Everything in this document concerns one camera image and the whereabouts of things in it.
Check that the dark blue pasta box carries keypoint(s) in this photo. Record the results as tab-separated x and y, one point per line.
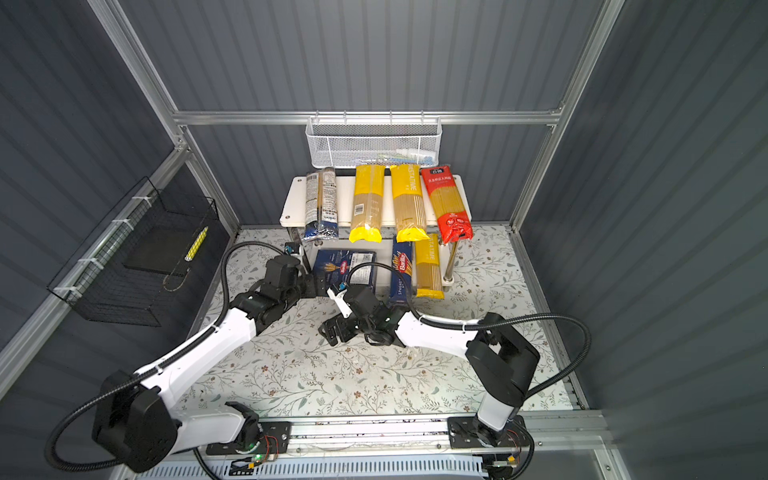
332	268

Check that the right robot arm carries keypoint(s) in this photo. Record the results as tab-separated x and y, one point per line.
503	360

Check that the yellow marker pen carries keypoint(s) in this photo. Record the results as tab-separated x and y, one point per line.
196	244

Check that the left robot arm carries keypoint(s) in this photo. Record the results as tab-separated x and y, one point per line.
134	418

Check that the yellow Pastatime spaghetti bag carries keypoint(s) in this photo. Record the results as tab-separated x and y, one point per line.
428	272

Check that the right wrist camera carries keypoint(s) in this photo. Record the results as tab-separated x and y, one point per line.
357	301

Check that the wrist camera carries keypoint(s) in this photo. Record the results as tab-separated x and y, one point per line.
292	248
357	301

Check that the clear blue spaghetti bag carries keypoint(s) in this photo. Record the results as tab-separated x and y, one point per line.
321	215

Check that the black wire basket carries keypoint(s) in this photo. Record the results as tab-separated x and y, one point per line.
135	270

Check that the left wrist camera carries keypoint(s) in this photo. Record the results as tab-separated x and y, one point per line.
292	248

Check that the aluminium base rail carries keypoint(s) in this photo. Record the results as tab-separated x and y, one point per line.
394	434

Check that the white wire mesh basket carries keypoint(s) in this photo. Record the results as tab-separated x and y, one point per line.
336	144

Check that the floral table mat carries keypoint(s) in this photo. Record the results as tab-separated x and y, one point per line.
290	370

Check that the red spaghetti bag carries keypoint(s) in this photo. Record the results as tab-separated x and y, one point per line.
452	218

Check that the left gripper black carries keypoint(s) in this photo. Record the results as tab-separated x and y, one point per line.
312	289

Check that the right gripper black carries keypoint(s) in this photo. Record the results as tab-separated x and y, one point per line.
331	331

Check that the pens in white basket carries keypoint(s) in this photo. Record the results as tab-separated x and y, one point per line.
420	157

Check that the white two-tier shelf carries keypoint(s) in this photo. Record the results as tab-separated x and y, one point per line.
293	218

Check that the yellow spaghetti bag label up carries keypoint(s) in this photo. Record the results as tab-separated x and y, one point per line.
367	204

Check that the blue Barilla spaghetti box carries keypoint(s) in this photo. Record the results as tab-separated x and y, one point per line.
401	270

